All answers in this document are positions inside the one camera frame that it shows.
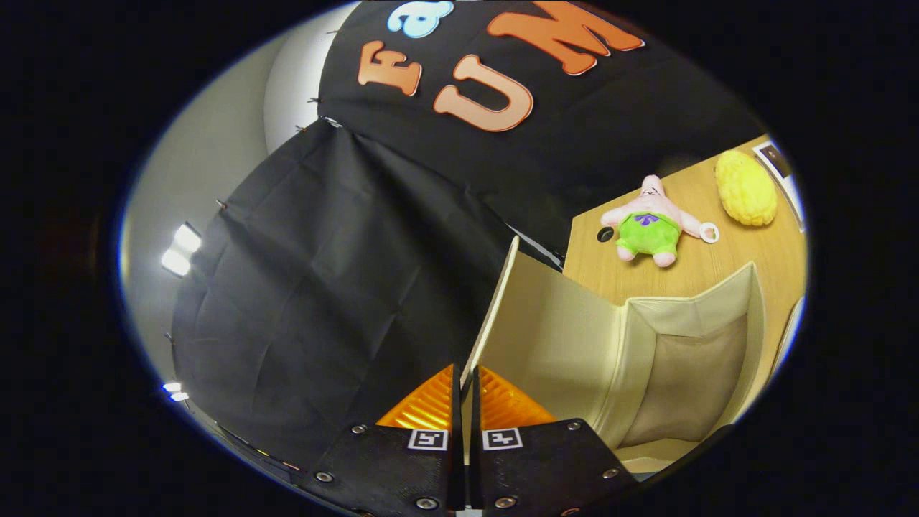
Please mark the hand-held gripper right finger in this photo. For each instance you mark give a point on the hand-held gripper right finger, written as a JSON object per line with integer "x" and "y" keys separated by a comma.
{"x": 538, "y": 467}

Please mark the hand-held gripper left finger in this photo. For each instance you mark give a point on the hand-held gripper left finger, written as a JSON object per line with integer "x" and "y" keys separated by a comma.
{"x": 402, "y": 467}

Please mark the beige fabric storage box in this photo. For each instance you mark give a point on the beige fabric storage box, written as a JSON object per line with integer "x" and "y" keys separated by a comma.
{"x": 560, "y": 337}

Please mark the ceiling light panel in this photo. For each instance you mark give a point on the ceiling light panel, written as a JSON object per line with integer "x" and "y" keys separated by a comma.
{"x": 174, "y": 391}
{"x": 179, "y": 251}

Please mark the pink starfish plush toy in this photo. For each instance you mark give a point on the pink starfish plush toy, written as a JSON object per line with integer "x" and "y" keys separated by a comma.
{"x": 650, "y": 226}

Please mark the yellow round plush toy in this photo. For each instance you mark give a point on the yellow round plush toy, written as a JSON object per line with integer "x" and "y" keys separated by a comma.
{"x": 747, "y": 188}

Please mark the white book with dark portrait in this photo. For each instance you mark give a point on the white book with dark portrait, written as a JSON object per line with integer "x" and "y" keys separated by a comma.
{"x": 781, "y": 169}

